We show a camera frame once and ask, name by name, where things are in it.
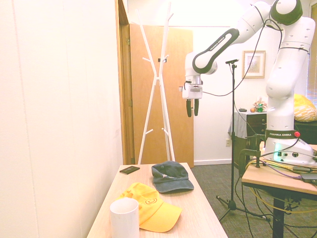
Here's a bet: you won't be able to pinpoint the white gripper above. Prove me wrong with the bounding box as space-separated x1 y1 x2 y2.
182 83 205 118

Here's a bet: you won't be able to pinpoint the dark blue baseball cap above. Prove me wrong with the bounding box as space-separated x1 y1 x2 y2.
151 160 195 194

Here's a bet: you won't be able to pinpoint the yellow smiley baseball cap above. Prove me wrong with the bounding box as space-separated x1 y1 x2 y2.
115 182 183 234

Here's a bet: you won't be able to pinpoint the brown wooden door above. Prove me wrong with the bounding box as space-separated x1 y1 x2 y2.
129 24 195 168

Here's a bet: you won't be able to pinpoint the white wooden coat rack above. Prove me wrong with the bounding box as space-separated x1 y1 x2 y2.
137 1 176 165

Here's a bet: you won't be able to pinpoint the grey draped cloth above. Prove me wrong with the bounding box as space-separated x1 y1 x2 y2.
227 111 249 138

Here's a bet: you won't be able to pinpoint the black tripod stand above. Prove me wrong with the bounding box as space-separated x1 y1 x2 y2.
215 63 271 222

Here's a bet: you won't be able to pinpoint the dark wooden dresser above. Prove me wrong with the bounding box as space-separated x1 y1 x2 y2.
234 111 317 172

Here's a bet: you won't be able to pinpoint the wooden drawer cabinet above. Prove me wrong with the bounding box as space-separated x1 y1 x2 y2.
115 0 136 166

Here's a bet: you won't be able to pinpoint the dried flower decoration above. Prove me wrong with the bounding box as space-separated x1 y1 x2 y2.
253 96 268 110

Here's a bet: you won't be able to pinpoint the black metal table clamp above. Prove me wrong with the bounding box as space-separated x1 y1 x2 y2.
238 133 266 178

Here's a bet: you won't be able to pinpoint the wooden robot mounting table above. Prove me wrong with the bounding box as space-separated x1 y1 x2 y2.
241 143 317 238

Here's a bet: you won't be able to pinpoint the yellow patterned bag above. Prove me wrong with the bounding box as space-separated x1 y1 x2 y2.
293 93 317 122

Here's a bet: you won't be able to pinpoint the window blinds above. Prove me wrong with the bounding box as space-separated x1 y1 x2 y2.
306 51 317 100

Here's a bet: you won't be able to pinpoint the white cylindrical cup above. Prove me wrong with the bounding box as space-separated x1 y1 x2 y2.
109 198 140 238

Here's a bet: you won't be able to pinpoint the black flat power box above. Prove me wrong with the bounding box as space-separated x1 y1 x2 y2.
300 173 317 183

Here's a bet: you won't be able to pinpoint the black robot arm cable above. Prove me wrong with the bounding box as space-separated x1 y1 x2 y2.
202 4 284 97

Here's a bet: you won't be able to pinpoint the framed wall picture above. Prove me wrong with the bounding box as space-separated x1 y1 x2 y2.
242 50 266 79

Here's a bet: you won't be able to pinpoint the purple cable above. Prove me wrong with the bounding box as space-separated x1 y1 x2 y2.
259 160 305 181

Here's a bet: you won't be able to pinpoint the yellow cable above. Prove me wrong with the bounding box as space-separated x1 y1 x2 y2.
244 158 317 225

